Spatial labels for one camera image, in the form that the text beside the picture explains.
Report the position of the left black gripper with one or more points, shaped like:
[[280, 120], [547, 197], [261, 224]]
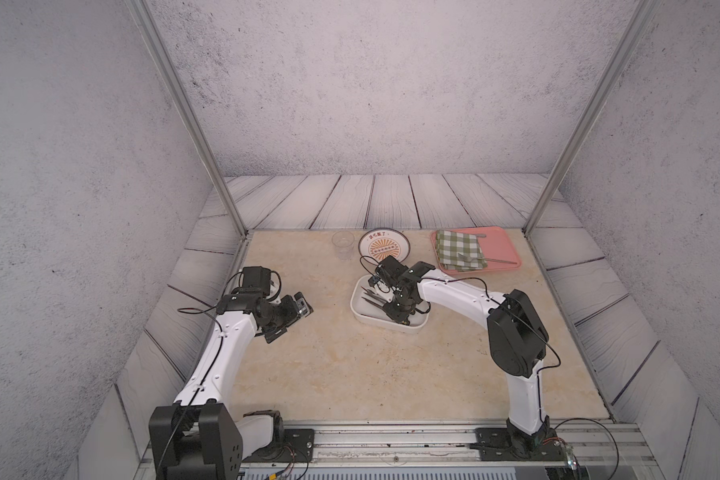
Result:
[[293, 314]]

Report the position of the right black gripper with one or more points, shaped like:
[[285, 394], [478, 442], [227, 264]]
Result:
[[394, 314]]

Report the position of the yellow-black file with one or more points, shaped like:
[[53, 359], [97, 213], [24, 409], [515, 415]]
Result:
[[372, 303], [372, 293]]

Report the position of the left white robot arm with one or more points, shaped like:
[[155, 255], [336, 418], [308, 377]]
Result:
[[196, 437]]

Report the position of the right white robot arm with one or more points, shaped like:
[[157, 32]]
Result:
[[518, 340]]

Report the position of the white rectangular storage box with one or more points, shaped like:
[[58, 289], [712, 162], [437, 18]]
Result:
[[369, 315]]

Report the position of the round orange patterned plate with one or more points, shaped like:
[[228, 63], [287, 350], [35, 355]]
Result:
[[384, 242]]

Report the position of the green checkered cloth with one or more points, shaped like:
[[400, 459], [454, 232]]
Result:
[[458, 251]]

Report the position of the metal utensil on tray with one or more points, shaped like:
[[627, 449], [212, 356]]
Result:
[[498, 260]]

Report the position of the clear plastic cup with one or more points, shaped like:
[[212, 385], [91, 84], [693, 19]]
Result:
[[344, 245]]

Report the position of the pink plastic tray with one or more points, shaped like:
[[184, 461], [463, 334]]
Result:
[[494, 242]]

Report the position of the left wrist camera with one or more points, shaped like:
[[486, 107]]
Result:
[[256, 280]]

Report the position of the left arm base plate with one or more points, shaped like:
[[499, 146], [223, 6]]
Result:
[[296, 446]]

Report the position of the aluminium front rail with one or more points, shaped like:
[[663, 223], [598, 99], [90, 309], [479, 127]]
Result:
[[442, 450]]

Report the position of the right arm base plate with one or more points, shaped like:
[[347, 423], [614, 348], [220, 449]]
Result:
[[505, 444]]

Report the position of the left aluminium frame post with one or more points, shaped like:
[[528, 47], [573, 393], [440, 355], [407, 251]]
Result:
[[158, 51]]

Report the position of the aluminium frame post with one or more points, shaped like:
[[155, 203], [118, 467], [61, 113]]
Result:
[[619, 60], [158, 51]]

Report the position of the right aluminium frame post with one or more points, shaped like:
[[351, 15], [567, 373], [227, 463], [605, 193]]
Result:
[[619, 60]]

